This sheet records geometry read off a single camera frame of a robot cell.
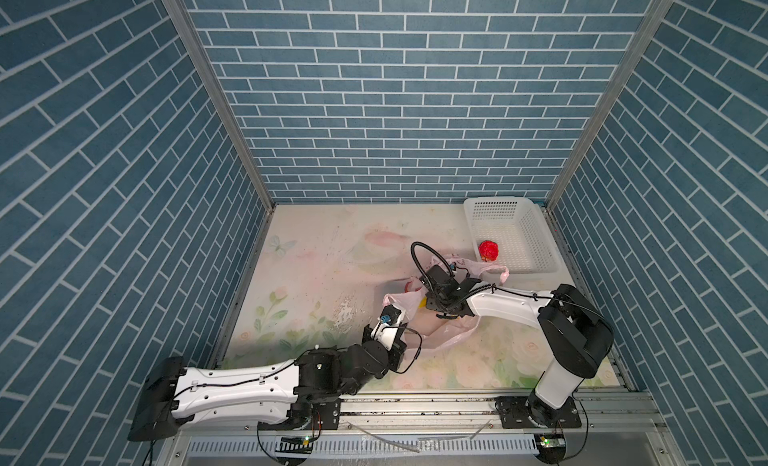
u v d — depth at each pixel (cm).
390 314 58
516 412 74
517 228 114
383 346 61
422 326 89
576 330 49
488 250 99
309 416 65
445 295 71
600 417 75
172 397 43
